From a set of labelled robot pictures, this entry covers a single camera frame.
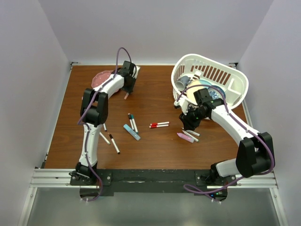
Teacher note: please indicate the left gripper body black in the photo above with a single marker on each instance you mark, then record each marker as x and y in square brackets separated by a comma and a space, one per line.
[131, 83]

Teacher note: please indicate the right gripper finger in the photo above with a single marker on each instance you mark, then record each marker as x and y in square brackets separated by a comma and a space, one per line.
[182, 117]
[188, 126]

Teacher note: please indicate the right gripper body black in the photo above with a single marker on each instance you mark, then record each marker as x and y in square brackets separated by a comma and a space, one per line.
[194, 116]

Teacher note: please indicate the purple pink highlighter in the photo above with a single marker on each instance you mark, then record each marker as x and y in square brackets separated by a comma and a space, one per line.
[185, 137]

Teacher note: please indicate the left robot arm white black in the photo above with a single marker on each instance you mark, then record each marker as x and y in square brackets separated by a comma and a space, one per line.
[94, 113]

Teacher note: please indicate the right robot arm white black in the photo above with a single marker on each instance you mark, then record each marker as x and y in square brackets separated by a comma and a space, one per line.
[255, 154]

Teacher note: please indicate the grey marker near right gripper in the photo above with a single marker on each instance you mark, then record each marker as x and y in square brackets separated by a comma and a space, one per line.
[195, 139]

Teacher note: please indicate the pale yellow blue plate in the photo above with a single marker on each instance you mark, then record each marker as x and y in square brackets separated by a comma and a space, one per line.
[195, 86]

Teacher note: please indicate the black cap whiteboard marker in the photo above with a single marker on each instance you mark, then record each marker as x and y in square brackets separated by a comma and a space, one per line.
[131, 122]

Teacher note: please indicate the pink polka dot plate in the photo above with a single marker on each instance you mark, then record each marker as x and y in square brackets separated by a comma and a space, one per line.
[99, 79]

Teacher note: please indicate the blue patterned bowl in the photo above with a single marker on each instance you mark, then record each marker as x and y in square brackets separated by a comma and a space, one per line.
[216, 92]

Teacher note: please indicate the grey blue mug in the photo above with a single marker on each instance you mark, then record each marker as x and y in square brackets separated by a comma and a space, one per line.
[182, 83]

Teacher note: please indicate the light blue highlighter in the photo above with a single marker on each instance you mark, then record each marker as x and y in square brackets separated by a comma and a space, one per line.
[131, 132]

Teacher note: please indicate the white plastic basket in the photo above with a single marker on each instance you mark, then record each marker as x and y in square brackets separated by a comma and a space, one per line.
[233, 82]

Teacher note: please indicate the mint cap acrylic marker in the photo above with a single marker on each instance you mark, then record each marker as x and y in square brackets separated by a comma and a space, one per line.
[104, 138]

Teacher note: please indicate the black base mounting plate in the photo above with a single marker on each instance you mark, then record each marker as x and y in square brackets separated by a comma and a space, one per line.
[156, 180]

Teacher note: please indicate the black cap marker lower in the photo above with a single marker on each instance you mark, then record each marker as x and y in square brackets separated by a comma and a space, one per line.
[114, 143]

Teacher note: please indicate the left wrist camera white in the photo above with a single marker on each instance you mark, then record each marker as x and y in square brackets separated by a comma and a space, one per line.
[136, 71]

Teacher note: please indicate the aluminium frame rail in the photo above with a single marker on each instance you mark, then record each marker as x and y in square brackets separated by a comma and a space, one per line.
[60, 178]

